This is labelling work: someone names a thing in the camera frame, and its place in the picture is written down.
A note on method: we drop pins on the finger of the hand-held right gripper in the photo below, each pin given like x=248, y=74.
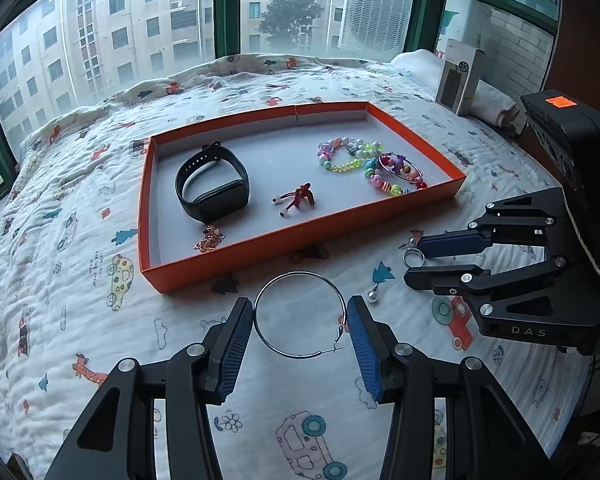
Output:
x=440, y=279
x=450, y=246

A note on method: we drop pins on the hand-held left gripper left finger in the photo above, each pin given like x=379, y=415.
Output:
x=230, y=350

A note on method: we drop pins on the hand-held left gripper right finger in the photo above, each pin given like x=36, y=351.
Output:
x=365, y=355

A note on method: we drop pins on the large silver hoop earring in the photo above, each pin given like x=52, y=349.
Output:
x=256, y=320

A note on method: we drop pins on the black smart band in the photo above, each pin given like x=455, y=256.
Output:
x=215, y=207

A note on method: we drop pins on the red knot charm earring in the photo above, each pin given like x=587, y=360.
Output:
x=300, y=197

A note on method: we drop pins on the orange shallow cardboard tray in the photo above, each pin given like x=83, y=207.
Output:
x=280, y=170

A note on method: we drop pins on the silver pearl drop earring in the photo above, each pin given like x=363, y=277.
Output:
x=373, y=297

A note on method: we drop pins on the white product box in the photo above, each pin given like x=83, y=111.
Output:
x=455, y=82

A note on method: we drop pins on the white cartoon printed blanket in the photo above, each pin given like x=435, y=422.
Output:
x=80, y=220

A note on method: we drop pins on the white louvred outdoor panel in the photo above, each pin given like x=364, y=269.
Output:
x=375, y=10

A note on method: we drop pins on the green window frame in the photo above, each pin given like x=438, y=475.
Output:
x=227, y=5

